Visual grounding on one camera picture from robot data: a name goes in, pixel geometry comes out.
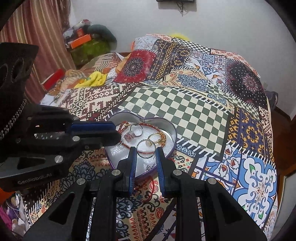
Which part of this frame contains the silver bangle ring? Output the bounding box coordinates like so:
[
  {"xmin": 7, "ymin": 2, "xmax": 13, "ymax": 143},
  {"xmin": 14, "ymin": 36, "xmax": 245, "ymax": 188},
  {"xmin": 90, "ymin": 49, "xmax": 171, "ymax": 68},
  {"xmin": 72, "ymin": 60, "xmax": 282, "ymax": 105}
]
[{"xmin": 135, "ymin": 138, "xmax": 158, "ymax": 159}]

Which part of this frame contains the silver ring with stone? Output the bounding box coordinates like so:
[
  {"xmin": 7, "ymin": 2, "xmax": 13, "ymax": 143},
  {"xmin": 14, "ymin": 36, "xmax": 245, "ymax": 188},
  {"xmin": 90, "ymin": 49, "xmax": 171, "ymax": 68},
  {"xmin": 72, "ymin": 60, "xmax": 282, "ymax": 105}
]
[{"xmin": 123, "ymin": 122, "xmax": 145, "ymax": 142}]

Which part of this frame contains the red beaded thread bracelet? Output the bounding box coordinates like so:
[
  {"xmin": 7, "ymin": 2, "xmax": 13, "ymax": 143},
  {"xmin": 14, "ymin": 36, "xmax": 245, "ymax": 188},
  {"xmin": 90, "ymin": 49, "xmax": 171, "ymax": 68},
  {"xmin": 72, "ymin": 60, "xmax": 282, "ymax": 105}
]
[{"xmin": 117, "ymin": 121, "xmax": 168, "ymax": 156}]

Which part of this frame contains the striped brown curtain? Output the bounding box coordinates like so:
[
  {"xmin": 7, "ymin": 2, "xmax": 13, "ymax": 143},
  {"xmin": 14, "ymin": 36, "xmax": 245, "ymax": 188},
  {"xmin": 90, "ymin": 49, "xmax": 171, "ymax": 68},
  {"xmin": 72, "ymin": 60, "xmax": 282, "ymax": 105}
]
[{"xmin": 1, "ymin": 1, "xmax": 75, "ymax": 103}]

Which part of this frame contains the green patterned bag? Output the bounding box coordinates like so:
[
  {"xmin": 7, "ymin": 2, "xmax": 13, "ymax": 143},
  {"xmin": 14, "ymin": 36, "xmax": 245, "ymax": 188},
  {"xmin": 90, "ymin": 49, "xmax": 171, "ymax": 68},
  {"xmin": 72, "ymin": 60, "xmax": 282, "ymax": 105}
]
[{"xmin": 70, "ymin": 39, "xmax": 110, "ymax": 68}]

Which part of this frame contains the striped patterned blanket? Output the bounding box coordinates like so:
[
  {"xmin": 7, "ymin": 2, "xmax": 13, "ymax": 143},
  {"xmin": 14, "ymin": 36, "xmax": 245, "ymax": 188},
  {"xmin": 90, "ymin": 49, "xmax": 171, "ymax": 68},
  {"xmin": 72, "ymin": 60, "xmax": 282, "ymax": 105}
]
[{"xmin": 40, "ymin": 52, "xmax": 125, "ymax": 105}]

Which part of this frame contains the colourful patchwork bedspread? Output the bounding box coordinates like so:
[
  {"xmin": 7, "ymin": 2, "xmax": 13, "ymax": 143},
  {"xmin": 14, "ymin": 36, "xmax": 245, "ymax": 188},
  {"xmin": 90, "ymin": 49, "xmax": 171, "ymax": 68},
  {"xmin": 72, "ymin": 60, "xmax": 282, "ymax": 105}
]
[{"xmin": 25, "ymin": 34, "xmax": 278, "ymax": 240}]

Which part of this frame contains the yellow braided cloth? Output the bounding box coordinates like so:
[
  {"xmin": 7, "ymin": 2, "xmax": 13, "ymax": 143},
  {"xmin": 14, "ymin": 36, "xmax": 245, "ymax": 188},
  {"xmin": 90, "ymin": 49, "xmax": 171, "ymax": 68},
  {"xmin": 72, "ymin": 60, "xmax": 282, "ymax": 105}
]
[{"xmin": 74, "ymin": 71, "xmax": 107, "ymax": 88}]

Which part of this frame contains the purple heart-shaped tin box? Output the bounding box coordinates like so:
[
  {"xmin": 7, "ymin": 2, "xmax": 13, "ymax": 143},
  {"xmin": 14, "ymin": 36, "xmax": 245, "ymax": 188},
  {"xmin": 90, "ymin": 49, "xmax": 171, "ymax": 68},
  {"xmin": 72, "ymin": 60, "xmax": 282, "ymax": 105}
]
[{"xmin": 105, "ymin": 111, "xmax": 177, "ymax": 180}]

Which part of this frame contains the wall-mounted black monitor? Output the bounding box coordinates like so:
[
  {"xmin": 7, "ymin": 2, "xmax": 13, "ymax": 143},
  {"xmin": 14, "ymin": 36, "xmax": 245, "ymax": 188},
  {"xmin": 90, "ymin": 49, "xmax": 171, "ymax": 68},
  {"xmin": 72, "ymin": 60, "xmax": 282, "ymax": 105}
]
[{"xmin": 156, "ymin": 0, "xmax": 195, "ymax": 3}]

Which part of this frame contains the orange box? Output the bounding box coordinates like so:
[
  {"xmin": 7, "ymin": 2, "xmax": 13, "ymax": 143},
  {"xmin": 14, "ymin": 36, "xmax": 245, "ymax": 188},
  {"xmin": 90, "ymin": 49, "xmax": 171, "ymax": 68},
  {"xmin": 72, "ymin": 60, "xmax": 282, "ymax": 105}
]
[{"xmin": 70, "ymin": 34, "xmax": 92, "ymax": 49}]

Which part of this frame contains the gold ring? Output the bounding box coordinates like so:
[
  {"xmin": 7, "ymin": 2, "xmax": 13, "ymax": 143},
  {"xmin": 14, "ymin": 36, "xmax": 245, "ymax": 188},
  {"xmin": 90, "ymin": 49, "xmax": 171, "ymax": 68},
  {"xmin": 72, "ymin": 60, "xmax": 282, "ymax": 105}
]
[{"xmin": 147, "ymin": 133, "xmax": 165, "ymax": 145}]

